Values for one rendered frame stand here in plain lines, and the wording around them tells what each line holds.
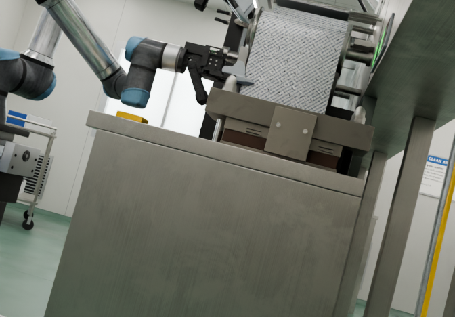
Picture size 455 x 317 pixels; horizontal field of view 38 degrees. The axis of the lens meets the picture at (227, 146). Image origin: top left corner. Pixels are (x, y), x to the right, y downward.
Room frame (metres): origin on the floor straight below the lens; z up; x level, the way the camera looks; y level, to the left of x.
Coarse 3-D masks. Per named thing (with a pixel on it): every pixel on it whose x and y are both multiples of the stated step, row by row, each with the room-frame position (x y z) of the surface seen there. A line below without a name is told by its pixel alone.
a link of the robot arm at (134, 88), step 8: (136, 64) 1.76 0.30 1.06; (128, 72) 1.77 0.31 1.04; (136, 72) 1.75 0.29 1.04; (144, 72) 1.75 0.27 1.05; (152, 72) 1.77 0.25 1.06; (120, 80) 1.81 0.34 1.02; (128, 80) 1.76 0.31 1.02; (136, 80) 1.75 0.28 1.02; (144, 80) 1.76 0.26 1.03; (152, 80) 1.78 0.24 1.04; (120, 88) 1.80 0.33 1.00; (128, 88) 1.76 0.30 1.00; (136, 88) 1.75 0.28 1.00; (144, 88) 1.76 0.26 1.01; (120, 96) 1.84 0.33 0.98; (128, 96) 1.76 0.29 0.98; (136, 96) 1.75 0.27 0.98; (144, 96) 1.77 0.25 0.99; (128, 104) 1.77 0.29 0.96; (136, 104) 1.76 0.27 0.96; (144, 104) 1.77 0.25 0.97
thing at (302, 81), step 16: (256, 48) 1.75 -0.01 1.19; (272, 48) 1.74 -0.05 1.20; (256, 64) 1.75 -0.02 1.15; (272, 64) 1.74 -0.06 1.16; (288, 64) 1.73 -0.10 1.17; (304, 64) 1.73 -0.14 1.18; (320, 64) 1.72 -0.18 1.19; (336, 64) 1.72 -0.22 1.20; (256, 80) 1.74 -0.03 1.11; (272, 80) 1.74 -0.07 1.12; (288, 80) 1.73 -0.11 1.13; (304, 80) 1.73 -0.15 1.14; (320, 80) 1.72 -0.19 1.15; (256, 96) 1.74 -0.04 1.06; (272, 96) 1.74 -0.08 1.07; (288, 96) 1.73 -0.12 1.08; (304, 96) 1.73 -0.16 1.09; (320, 96) 1.72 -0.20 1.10; (320, 112) 1.72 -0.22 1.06
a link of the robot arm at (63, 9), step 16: (48, 0) 1.72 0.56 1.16; (64, 0) 1.74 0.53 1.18; (64, 16) 1.75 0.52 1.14; (80, 16) 1.77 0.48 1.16; (64, 32) 1.79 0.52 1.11; (80, 32) 1.78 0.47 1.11; (96, 32) 1.82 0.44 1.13; (80, 48) 1.80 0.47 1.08; (96, 48) 1.81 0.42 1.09; (96, 64) 1.82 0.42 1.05; (112, 64) 1.84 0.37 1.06; (112, 80) 1.85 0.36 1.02; (112, 96) 1.89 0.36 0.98
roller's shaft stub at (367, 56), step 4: (348, 48) 1.77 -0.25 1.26; (348, 52) 1.76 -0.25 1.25; (352, 52) 1.76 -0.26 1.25; (356, 52) 1.76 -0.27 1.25; (360, 52) 1.76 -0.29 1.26; (364, 52) 1.76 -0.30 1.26; (368, 52) 1.76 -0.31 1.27; (372, 52) 1.75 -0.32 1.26; (348, 56) 1.76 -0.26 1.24; (352, 56) 1.76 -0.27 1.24; (356, 56) 1.76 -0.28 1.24; (360, 56) 1.76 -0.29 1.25; (364, 56) 1.76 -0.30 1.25; (368, 56) 1.75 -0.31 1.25; (352, 60) 1.77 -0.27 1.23; (356, 60) 1.77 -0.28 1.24; (360, 60) 1.76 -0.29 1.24; (364, 60) 1.76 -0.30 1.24; (368, 60) 1.75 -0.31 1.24; (368, 64) 1.76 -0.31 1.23
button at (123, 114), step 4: (116, 112) 1.66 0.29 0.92; (120, 112) 1.65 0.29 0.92; (124, 112) 1.65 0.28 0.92; (120, 116) 1.65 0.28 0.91; (124, 116) 1.65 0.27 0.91; (128, 116) 1.65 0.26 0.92; (132, 116) 1.65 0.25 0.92; (136, 116) 1.65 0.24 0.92; (140, 116) 1.65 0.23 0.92; (136, 120) 1.65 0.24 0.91; (140, 120) 1.65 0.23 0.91; (144, 120) 1.67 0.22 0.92
